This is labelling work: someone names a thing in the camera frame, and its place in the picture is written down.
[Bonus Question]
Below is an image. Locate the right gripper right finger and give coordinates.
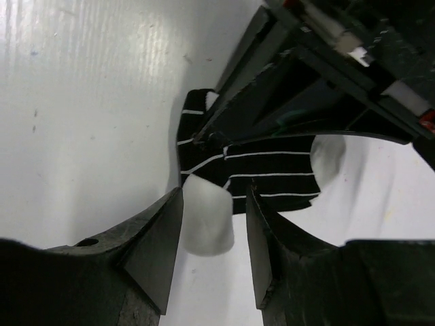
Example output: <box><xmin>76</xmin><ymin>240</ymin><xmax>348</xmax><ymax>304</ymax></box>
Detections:
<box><xmin>246</xmin><ymin>187</ymin><xmax>434</xmax><ymax>325</ymax></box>

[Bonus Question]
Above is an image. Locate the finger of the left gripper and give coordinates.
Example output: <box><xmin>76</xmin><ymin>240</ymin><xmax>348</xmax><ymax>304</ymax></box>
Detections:
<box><xmin>213</xmin><ymin>5</ymin><xmax>299</xmax><ymax>112</ymax></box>
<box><xmin>194</xmin><ymin>50</ymin><xmax>343</xmax><ymax>146</ymax></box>

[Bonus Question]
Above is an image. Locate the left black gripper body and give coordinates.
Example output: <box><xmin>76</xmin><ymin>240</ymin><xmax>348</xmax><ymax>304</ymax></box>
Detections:
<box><xmin>261</xmin><ymin>0</ymin><xmax>435</xmax><ymax>170</ymax></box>

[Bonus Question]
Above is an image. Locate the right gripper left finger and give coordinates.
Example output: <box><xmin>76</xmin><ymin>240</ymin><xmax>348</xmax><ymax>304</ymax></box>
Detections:
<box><xmin>1</xmin><ymin>188</ymin><xmax>184</xmax><ymax>325</ymax></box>

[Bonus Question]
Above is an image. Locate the black white-striped sock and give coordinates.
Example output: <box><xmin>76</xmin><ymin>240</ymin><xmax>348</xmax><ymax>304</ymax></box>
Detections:
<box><xmin>177</xmin><ymin>89</ymin><xmax>346</xmax><ymax>257</ymax></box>

